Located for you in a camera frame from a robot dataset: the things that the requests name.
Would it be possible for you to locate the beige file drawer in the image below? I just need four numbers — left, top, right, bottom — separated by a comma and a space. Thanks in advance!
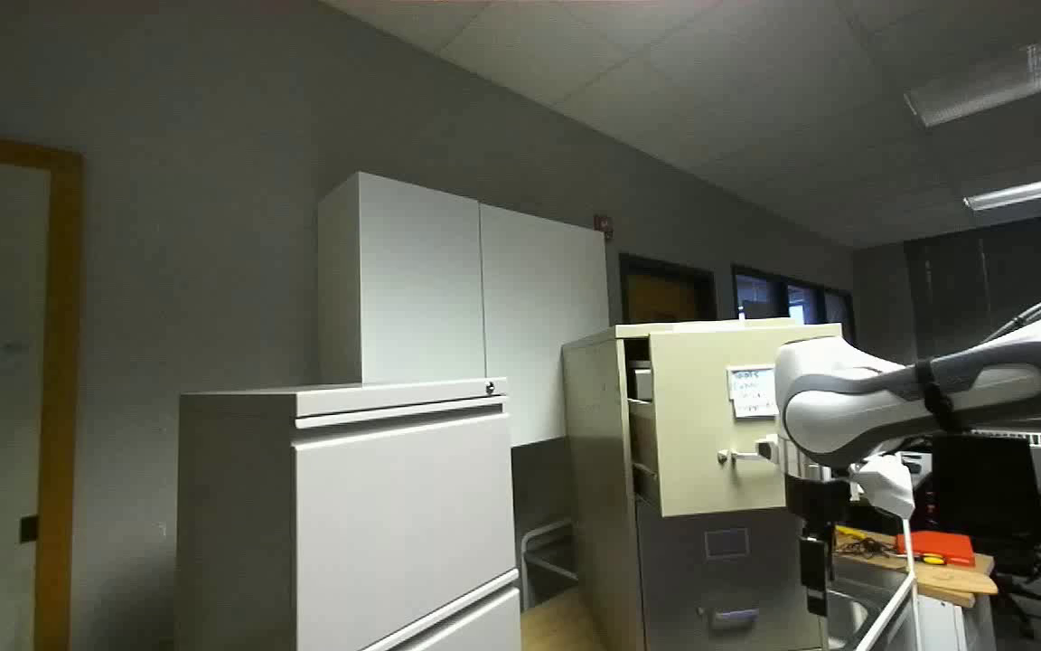
618, 320, 838, 516

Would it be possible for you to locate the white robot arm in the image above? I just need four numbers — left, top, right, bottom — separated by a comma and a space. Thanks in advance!
775, 302, 1041, 483

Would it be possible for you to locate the grey lateral file cabinet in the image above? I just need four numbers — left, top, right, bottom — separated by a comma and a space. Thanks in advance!
172, 380, 519, 651

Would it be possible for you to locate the beige file cabinet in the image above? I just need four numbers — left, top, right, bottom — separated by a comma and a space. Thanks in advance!
564, 320, 836, 651

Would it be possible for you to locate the orange tool on table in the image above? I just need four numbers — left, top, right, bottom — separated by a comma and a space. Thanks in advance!
892, 532, 975, 567

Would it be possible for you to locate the black office chair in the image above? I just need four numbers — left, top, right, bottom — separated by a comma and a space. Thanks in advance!
946, 437, 1041, 637

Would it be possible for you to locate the wood framed whiteboard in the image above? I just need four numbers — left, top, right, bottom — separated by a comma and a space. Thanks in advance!
0, 138, 83, 651

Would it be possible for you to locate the ceiling light fixture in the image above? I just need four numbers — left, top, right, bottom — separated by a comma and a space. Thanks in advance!
902, 41, 1041, 127

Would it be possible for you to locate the white tall wall cabinet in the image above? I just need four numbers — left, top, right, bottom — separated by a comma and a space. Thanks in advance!
313, 174, 612, 447

